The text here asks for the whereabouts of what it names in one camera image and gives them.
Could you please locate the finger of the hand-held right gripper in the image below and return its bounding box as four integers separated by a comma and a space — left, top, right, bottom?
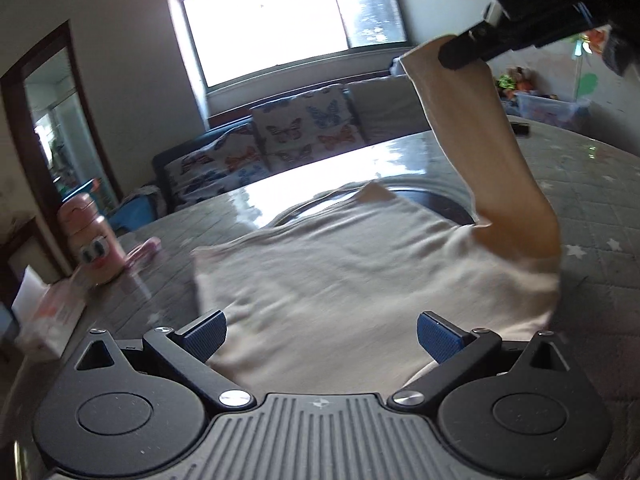
438, 21, 503, 71

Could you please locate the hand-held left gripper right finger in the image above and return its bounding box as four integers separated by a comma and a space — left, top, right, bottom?
387, 311, 568, 411

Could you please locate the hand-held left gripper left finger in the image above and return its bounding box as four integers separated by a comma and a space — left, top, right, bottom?
75, 309, 256, 411

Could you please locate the cream knit top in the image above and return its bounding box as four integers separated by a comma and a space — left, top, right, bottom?
192, 35, 563, 391

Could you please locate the pile of plush toys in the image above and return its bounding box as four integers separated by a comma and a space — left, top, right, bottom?
495, 66, 540, 104

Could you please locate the grey sofa cushion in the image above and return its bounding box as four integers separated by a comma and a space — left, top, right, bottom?
347, 74, 432, 145

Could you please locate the clear plastic storage bin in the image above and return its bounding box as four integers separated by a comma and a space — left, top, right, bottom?
515, 91, 592, 132

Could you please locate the black round induction cooker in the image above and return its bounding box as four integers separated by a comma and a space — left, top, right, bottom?
272, 187, 476, 227

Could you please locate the blue cabinet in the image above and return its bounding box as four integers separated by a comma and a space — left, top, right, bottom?
106, 195, 166, 234

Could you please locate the pink cartoon water bottle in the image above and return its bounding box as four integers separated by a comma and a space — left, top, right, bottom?
56, 192, 127, 289

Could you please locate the white tissue pack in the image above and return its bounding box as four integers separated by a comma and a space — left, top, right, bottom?
11, 266, 90, 362

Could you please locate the butterfly print cushion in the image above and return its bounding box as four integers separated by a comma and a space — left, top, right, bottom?
251, 84, 369, 172
164, 129, 267, 207

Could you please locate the dark sofa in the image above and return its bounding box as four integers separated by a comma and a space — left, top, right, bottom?
152, 72, 436, 213

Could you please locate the large window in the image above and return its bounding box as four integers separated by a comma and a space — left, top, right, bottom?
172, 0, 410, 92

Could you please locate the grey quilted star table cover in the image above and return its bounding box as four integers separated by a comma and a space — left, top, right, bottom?
0, 125, 640, 480

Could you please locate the green wall sticker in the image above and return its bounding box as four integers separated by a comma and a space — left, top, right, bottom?
572, 32, 603, 102

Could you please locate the pink bottle strap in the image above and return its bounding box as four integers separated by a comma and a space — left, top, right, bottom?
121, 239, 162, 269

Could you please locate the dark wooden door frame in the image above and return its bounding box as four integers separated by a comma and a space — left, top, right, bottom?
0, 20, 124, 281

